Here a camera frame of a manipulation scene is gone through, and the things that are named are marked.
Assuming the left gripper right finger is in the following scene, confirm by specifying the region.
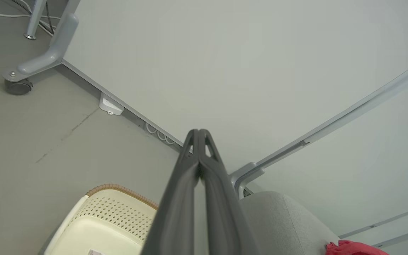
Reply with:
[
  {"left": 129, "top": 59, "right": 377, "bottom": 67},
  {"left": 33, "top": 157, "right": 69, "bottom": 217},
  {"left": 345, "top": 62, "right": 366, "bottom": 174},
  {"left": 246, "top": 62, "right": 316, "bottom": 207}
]
[{"left": 199, "top": 129, "right": 261, "bottom": 255}]

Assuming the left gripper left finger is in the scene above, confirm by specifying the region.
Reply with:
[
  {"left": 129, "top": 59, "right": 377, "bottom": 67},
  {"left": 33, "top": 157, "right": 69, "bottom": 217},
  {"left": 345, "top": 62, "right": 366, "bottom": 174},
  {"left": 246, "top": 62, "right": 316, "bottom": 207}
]
[{"left": 142, "top": 129, "right": 200, "bottom": 255}]

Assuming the red clothing with white stripes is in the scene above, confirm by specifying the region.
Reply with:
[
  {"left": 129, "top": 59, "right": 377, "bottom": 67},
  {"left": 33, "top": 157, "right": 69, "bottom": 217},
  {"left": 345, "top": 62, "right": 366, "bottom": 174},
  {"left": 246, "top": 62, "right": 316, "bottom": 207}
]
[{"left": 325, "top": 240, "right": 389, "bottom": 255}]

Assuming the cream plastic laundry basket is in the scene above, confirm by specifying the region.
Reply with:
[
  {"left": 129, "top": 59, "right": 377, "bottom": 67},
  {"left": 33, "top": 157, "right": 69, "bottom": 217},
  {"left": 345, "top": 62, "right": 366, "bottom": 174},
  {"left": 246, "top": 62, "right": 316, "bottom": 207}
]
[{"left": 44, "top": 183, "right": 159, "bottom": 255}]

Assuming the grey partition foot with caster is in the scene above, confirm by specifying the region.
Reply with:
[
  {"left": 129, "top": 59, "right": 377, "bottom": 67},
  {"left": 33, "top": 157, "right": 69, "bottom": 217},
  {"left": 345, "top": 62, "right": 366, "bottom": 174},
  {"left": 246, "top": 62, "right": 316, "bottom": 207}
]
[{"left": 3, "top": 0, "right": 80, "bottom": 83}]

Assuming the dark grey caster wheel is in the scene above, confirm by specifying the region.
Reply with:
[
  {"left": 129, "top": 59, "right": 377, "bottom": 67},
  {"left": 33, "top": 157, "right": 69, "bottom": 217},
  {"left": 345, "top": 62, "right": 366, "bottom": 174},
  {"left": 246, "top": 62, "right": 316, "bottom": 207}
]
[{"left": 5, "top": 79, "right": 33, "bottom": 95}]

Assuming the grey metal leg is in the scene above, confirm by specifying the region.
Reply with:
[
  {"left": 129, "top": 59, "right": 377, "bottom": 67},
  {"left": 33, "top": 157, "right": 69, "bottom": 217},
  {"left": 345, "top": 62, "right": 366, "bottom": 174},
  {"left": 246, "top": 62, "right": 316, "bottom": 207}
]
[{"left": 23, "top": 0, "right": 47, "bottom": 39}]

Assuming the white looped cable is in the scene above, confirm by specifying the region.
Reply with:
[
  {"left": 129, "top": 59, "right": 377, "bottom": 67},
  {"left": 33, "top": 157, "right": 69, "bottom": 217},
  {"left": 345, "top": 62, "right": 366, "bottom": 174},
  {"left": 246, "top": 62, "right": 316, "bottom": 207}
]
[{"left": 144, "top": 122, "right": 175, "bottom": 145}]

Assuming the black floor cable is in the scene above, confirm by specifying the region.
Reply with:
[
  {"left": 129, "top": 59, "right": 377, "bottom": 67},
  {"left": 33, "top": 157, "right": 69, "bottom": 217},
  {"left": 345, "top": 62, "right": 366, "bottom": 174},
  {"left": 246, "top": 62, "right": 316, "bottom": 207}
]
[{"left": 45, "top": 0, "right": 54, "bottom": 34}]

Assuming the white floor cable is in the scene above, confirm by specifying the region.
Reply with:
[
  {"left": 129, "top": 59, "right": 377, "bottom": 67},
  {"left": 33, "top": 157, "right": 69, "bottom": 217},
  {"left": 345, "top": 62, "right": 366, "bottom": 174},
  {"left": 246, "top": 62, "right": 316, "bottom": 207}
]
[{"left": 0, "top": 5, "right": 61, "bottom": 21}]

